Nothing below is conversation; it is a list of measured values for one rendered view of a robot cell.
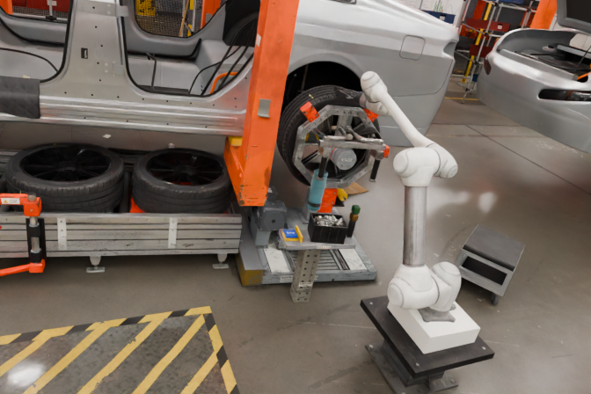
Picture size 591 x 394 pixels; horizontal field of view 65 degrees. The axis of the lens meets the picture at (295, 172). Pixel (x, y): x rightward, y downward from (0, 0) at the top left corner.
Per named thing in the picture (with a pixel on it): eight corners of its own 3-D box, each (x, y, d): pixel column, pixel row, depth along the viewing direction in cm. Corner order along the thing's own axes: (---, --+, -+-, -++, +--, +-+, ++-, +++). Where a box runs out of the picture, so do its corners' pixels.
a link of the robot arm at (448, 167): (444, 141, 232) (424, 141, 225) (468, 162, 220) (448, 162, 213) (433, 163, 239) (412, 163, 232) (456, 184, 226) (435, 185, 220)
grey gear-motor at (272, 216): (267, 217, 354) (274, 177, 339) (280, 251, 318) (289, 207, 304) (244, 217, 348) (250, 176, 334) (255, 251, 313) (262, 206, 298)
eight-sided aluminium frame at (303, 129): (363, 185, 318) (383, 109, 295) (367, 189, 313) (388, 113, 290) (287, 182, 301) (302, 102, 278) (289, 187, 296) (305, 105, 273)
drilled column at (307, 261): (304, 291, 297) (317, 236, 280) (309, 302, 289) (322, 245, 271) (289, 291, 294) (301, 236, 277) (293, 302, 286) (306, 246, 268)
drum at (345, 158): (342, 156, 304) (346, 136, 298) (354, 171, 286) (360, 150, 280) (322, 156, 299) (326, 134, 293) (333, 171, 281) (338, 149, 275)
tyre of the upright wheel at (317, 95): (374, 84, 314) (279, 83, 296) (390, 95, 294) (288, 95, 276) (360, 171, 344) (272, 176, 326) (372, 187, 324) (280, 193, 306)
